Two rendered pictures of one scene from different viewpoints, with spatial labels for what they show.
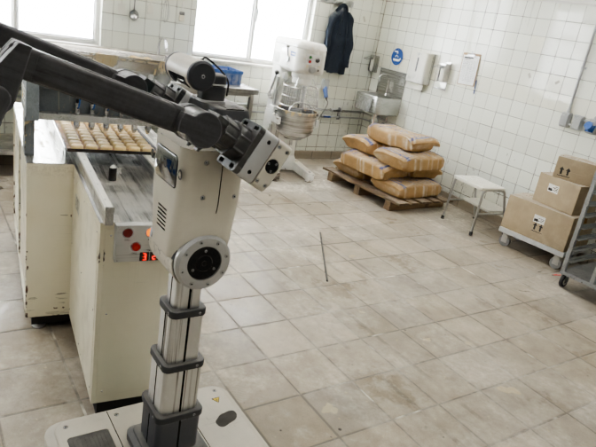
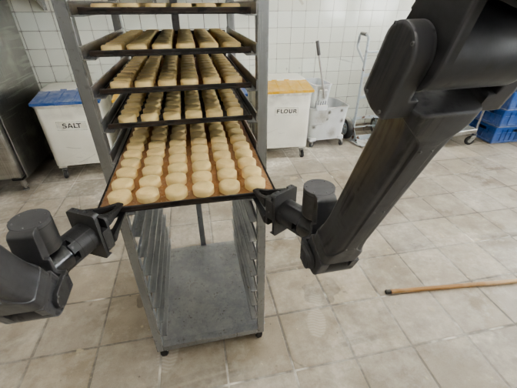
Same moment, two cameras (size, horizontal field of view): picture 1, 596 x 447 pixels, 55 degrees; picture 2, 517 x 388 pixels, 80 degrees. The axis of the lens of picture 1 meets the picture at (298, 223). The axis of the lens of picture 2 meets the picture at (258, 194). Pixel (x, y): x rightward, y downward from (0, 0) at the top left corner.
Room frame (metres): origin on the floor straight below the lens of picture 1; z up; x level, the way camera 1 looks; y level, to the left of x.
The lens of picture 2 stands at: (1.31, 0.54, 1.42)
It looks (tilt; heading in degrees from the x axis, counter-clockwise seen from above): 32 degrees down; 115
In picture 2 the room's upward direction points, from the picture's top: straight up
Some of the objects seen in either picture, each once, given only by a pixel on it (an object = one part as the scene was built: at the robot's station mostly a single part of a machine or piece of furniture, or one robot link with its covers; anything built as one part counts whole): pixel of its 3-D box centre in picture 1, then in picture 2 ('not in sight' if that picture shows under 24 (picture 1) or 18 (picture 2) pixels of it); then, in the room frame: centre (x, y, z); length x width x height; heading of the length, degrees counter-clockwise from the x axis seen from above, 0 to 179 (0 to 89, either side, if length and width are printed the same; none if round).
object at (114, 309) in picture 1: (123, 277); not in sight; (2.18, 0.69, 0.45); 0.70 x 0.34 x 0.90; 30
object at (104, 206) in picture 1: (72, 140); not in sight; (2.64, 1.13, 0.87); 2.01 x 0.03 x 0.07; 30
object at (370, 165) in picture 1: (374, 164); not in sight; (5.82, -0.67, 0.32); 0.72 x 0.42 x 0.17; 41
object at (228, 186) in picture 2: not in sight; (229, 186); (0.98, 1.08, 1.05); 0.05 x 0.05 x 0.02
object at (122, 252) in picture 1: (149, 241); not in sight; (1.87, 0.51, 0.77); 0.24 x 0.04 x 0.14; 120
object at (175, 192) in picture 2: not in sight; (176, 192); (0.88, 1.01, 1.05); 0.05 x 0.05 x 0.02
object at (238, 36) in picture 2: not in sight; (234, 37); (0.74, 1.58, 1.32); 0.64 x 0.03 x 0.03; 127
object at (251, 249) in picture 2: not in sight; (240, 209); (0.74, 1.58, 0.60); 0.64 x 0.03 x 0.03; 127
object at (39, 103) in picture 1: (109, 120); not in sight; (2.62, 0.95, 1.01); 0.72 x 0.33 x 0.34; 120
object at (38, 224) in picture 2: not in sight; (32, 261); (0.85, 0.71, 1.08); 0.12 x 0.09 x 0.12; 127
